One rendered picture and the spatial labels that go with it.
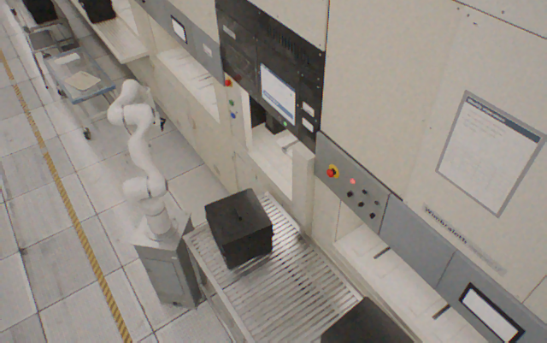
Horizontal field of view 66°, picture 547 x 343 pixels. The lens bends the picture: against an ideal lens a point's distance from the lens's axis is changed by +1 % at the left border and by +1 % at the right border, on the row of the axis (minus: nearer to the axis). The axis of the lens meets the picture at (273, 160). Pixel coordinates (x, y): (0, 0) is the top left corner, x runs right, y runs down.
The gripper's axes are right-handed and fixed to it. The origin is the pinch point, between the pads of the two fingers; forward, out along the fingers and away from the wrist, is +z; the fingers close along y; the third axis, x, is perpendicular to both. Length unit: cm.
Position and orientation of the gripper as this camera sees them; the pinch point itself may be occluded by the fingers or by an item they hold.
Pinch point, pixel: (155, 129)
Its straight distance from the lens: 283.3
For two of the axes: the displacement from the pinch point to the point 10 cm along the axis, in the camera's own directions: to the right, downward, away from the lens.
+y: 9.9, -1.4, 1.0
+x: -1.6, -7.0, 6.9
